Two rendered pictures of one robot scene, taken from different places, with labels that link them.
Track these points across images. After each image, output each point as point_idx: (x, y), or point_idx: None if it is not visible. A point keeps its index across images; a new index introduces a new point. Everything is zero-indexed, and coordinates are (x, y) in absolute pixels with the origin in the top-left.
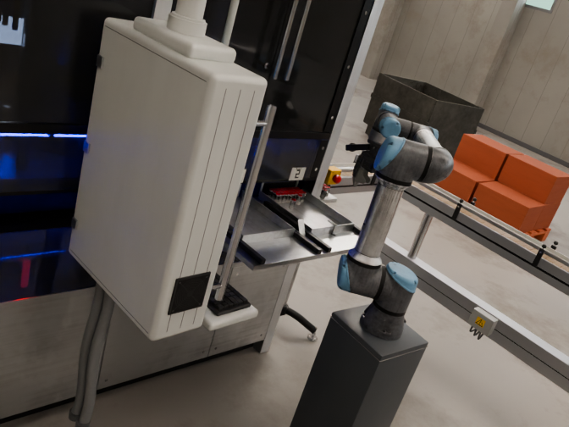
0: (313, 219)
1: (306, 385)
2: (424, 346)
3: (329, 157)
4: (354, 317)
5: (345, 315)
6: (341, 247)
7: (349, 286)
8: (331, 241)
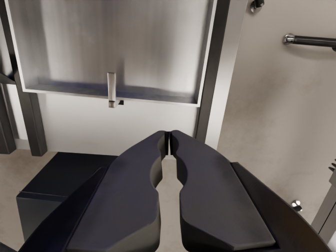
0: (118, 13)
1: None
2: None
3: None
4: (40, 213)
5: (29, 208)
6: (91, 146)
7: None
8: (84, 121)
